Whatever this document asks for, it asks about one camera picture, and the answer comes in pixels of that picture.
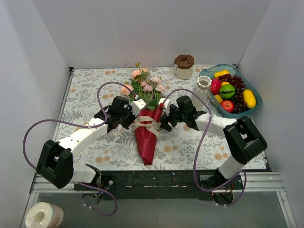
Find red dragon fruit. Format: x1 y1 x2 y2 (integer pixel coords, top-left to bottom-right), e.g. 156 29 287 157
210 78 222 95

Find green toy watermelon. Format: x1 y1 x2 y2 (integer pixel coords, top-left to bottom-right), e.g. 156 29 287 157
219 84 235 99

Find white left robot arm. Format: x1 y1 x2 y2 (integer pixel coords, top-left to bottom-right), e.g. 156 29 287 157
36 96 146 190

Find red paper bouquet wrap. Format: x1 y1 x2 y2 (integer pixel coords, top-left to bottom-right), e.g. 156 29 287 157
134 107 162 165

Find yellow mango right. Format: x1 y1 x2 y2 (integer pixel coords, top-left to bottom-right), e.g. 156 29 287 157
243 89 256 109

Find small yellow lemon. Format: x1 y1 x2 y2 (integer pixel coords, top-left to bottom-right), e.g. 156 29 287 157
214 94 223 104

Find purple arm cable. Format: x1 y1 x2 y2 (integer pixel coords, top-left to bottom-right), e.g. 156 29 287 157
163 88 247 207
22 81 140 217

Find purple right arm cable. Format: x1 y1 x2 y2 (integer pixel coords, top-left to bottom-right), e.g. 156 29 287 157
163 88 247 207

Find pink artificial flower bunch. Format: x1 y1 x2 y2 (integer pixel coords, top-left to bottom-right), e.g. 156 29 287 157
121 62 165 111

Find white toilet paper roll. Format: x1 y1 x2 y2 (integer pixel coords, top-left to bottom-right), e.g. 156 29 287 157
25 202 64 228

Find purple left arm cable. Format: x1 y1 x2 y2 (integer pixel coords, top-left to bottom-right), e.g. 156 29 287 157
22 81 140 217

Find teal plastic fruit basket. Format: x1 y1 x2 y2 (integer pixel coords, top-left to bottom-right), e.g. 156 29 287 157
199 64 262 118

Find cream ribbon gold lettering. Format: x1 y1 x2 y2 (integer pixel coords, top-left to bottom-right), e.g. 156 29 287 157
110 116 161 139

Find aluminium frame rail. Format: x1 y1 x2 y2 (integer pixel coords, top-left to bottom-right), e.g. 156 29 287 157
28 170 297 228

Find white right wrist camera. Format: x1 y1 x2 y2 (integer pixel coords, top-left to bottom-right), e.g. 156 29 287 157
158 98 171 115

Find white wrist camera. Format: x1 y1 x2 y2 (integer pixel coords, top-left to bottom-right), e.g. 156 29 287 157
158 98 171 115
130 99 146 116

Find yellow fruit back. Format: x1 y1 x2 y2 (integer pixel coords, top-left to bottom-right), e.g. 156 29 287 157
214 70 229 78

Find white ribbed ceramic vase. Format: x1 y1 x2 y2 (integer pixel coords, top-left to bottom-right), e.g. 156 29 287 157
191 76 211 111

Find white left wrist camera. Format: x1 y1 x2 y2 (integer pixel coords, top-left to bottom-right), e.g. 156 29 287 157
130 99 146 116

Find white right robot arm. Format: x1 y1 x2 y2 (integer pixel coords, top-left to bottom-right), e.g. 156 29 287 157
159 95 267 192

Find red apple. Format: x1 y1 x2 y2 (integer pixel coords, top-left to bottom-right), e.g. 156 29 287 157
221 100 235 113

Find dark purple grape bunch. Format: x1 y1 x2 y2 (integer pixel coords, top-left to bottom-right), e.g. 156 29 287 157
218 74 249 114

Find brown and white jar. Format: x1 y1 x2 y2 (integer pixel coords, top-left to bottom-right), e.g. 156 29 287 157
174 54 194 80

